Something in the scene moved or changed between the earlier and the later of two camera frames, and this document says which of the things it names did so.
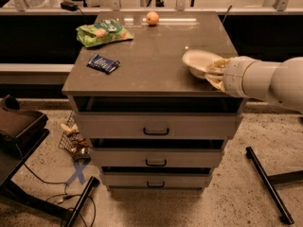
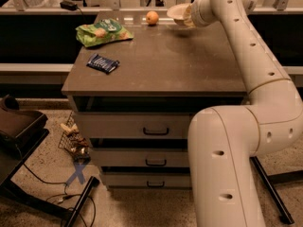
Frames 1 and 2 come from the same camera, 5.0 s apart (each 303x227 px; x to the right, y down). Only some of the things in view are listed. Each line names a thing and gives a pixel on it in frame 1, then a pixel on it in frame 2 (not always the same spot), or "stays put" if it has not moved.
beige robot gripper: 234,77 to 200,15
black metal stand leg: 269,182 stays put
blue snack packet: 103,63 stays put
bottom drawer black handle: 155,186 stays put
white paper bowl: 198,61 to 178,12
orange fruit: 151,18 stays put
